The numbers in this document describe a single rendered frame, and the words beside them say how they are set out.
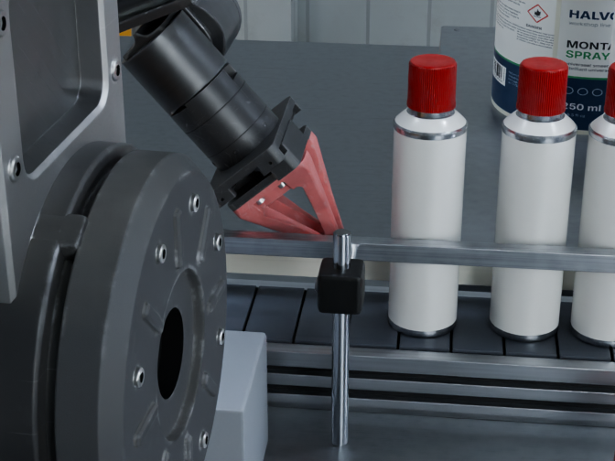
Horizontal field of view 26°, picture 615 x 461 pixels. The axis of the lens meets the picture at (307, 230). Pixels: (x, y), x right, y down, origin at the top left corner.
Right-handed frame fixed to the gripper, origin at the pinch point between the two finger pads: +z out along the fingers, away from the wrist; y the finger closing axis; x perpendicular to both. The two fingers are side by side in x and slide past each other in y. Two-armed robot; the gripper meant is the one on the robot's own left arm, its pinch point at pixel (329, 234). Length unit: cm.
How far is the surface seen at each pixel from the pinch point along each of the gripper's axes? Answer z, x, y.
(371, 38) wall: 56, 74, 332
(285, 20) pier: 33, 89, 323
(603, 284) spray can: 13.9, -14.2, -3.1
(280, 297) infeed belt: 2.4, 7.3, 1.7
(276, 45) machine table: -1, 20, 82
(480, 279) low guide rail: 10.8, -5.8, 2.5
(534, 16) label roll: 7.2, -15.2, 42.5
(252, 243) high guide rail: -4.3, 3.0, -4.8
